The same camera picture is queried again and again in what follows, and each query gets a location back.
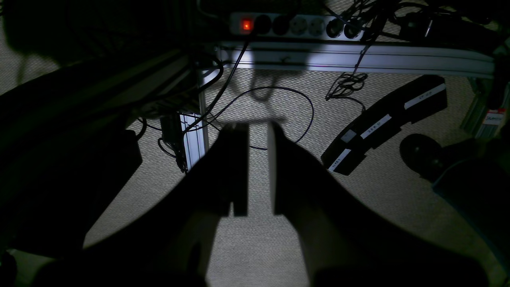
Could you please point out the aluminium frame rail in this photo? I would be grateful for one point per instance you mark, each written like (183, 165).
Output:
(380, 58)

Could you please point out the black chair caster wheel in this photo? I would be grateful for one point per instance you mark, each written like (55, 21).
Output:
(423, 155)

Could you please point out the vertical aluminium frame post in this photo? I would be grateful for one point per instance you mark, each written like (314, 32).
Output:
(195, 141)

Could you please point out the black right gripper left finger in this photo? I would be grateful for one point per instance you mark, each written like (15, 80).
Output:
(170, 245)

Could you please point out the white power strip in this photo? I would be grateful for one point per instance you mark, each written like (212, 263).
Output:
(306, 27)

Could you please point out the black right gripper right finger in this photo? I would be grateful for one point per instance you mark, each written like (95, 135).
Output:
(346, 244)

